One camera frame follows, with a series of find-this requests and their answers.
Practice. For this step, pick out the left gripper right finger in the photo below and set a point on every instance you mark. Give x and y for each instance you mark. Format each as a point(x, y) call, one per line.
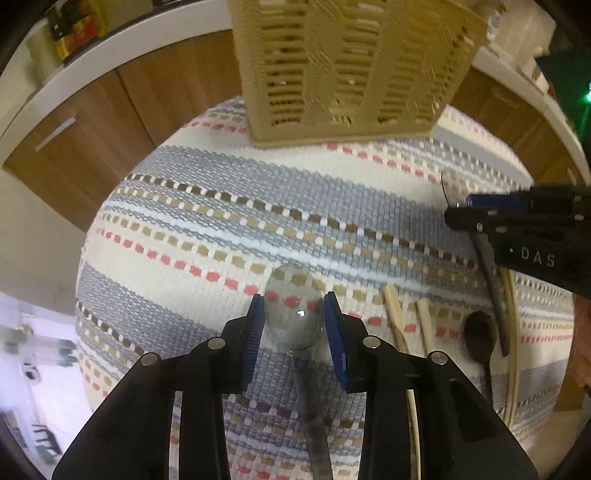
point(423, 415)

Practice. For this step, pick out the beige plastic utensil basket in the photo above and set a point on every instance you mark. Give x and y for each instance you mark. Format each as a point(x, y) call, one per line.
point(323, 71)

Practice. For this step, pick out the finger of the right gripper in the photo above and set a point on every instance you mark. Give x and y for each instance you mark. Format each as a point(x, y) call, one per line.
point(510, 201)
point(469, 219)

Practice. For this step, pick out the white kitchen countertop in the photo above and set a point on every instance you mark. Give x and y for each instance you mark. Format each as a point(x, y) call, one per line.
point(205, 17)

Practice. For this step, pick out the right hand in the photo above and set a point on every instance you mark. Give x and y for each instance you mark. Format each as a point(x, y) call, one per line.
point(581, 347)

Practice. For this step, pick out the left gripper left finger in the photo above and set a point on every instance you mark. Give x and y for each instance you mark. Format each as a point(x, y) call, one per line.
point(129, 434)

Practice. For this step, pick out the wooden chopstick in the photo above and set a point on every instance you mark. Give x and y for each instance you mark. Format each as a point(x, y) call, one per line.
point(514, 341)
point(396, 318)
point(427, 325)

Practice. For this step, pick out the wooden chopstick under gripper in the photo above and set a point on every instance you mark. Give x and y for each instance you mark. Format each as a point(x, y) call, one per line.
point(514, 341)

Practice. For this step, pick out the clear spoon black handle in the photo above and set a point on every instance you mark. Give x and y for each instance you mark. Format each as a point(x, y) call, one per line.
point(455, 198)

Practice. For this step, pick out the striped woven table mat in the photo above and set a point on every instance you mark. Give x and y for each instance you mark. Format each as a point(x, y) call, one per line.
point(183, 242)

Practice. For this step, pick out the wooden kitchen cabinets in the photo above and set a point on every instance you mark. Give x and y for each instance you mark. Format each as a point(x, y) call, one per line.
point(76, 155)

